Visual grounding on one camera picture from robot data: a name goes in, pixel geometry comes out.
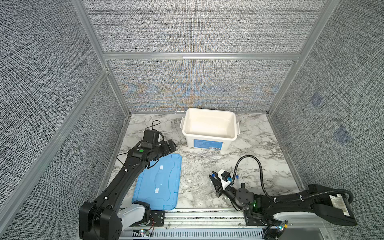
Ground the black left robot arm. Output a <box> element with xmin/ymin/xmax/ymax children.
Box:
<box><xmin>79</xmin><ymin>140</ymin><xmax>177</xmax><ymax>240</ymax></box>

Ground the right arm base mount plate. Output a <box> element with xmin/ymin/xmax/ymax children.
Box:
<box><xmin>243</xmin><ymin>209</ymin><xmax>265</xmax><ymax>226</ymax></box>

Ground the aluminium mounting rail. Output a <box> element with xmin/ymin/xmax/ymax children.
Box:
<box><xmin>120</xmin><ymin>209</ymin><xmax>337</xmax><ymax>240</ymax></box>

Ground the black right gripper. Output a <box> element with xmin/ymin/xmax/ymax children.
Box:
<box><xmin>209</xmin><ymin>172</ymin><xmax>245</xmax><ymax>214</ymax></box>

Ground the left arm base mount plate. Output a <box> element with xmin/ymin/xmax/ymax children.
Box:
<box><xmin>131</xmin><ymin>210</ymin><xmax>165</xmax><ymax>228</ymax></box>

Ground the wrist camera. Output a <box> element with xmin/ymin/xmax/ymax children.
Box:
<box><xmin>141</xmin><ymin>129</ymin><xmax>162</xmax><ymax>149</ymax></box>
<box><xmin>218</xmin><ymin>169</ymin><xmax>234</xmax><ymax>191</ymax></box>

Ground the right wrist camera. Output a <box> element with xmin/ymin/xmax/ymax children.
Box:
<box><xmin>218</xmin><ymin>169</ymin><xmax>234</xmax><ymax>191</ymax></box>

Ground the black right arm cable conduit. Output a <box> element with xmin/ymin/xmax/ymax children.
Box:
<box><xmin>232</xmin><ymin>155</ymin><xmax>355</xmax><ymax>205</ymax></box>

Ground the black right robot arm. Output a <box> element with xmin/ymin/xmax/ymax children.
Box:
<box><xmin>209</xmin><ymin>170</ymin><xmax>358</xmax><ymax>226</ymax></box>

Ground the blue plastic bin lid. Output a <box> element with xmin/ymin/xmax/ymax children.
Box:
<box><xmin>132</xmin><ymin>154</ymin><xmax>182</xmax><ymax>211</ymax></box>

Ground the white plastic storage bin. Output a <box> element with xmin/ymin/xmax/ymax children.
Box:
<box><xmin>180</xmin><ymin>108</ymin><xmax>240</xmax><ymax>151</ymax></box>

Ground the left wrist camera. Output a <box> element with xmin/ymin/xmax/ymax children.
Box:
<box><xmin>141</xmin><ymin>129</ymin><xmax>162</xmax><ymax>149</ymax></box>

